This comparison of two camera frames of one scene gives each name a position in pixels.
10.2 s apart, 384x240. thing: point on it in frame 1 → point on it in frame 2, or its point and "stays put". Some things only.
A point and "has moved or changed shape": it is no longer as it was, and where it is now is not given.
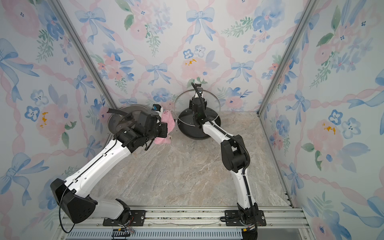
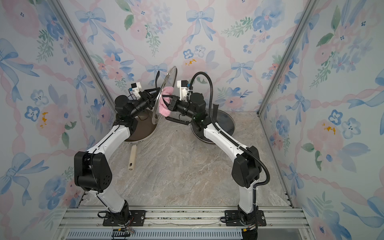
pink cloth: [167, 118] → [163, 108]
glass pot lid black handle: [196, 107] has moved or changed shape
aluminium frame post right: [308, 10] stays put
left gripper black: [164, 128] → [148, 99]
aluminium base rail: [282, 223] stays put
